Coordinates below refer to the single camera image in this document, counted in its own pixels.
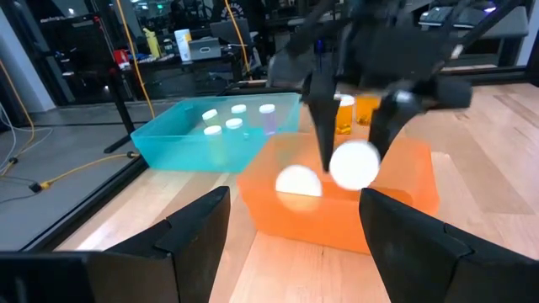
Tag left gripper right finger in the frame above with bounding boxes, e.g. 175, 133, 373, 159
359, 187, 539, 303

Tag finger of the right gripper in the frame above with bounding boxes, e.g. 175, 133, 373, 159
368, 87, 426, 159
303, 75, 341, 173

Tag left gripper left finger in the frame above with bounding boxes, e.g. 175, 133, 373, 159
0, 186, 232, 303

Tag white-capped bottles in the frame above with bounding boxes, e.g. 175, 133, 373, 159
259, 104, 278, 136

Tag small white-capped pill bottle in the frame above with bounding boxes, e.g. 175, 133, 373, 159
225, 118, 249, 142
230, 104, 248, 123

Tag small yellow-green pill bottle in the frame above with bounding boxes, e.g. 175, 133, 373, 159
203, 125, 227, 167

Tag small teal pill bottle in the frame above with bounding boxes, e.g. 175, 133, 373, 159
200, 109, 221, 127

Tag orange plastic bin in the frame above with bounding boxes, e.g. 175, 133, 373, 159
236, 132, 441, 256

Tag teal plastic bin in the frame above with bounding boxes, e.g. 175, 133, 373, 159
130, 92, 302, 174

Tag grey storage box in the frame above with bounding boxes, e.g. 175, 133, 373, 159
188, 36, 223, 61

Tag black stand leg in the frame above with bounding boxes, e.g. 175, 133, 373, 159
103, 66, 142, 155

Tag white cylindrical container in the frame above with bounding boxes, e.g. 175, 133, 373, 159
173, 28, 194, 62

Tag yellow-green drink bottle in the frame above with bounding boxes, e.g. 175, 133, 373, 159
142, 27, 163, 59

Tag red container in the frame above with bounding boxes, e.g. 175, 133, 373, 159
113, 49, 131, 69

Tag black aluminium frame rail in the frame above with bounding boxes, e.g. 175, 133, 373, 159
20, 157, 151, 253

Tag yellow extension cable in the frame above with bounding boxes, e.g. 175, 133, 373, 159
0, 151, 141, 194

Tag yellow hanging cable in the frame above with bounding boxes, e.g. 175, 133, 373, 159
222, 0, 252, 75
114, 0, 157, 119

